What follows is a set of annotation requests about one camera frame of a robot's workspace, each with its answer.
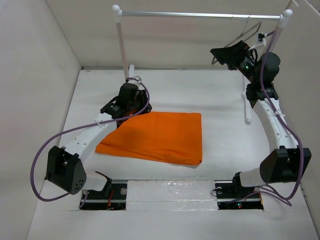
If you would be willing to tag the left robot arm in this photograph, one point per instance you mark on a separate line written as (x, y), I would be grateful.
(65, 164)

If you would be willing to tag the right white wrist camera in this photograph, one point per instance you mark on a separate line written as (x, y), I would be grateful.
(261, 40)

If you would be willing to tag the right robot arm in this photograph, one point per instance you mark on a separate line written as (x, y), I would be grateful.
(288, 159)

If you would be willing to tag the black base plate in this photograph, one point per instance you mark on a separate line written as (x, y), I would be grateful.
(230, 198)
(114, 201)

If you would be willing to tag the white clothes rack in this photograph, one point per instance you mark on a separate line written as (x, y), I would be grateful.
(118, 14)

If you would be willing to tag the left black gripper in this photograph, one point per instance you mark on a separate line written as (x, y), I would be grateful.
(141, 96)

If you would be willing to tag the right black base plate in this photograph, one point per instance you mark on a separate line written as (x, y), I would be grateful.
(230, 198)

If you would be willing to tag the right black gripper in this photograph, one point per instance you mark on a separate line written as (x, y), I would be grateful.
(236, 52)

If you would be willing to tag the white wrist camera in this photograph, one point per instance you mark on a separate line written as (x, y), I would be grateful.
(261, 40)
(136, 80)

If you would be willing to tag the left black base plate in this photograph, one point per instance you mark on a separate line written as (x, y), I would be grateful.
(114, 201)

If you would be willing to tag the grey clothes hanger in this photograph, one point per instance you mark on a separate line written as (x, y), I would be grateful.
(246, 34)

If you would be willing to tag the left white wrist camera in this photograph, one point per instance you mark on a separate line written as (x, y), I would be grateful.
(136, 80)

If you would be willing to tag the orange trousers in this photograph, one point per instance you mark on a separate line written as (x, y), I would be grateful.
(168, 137)

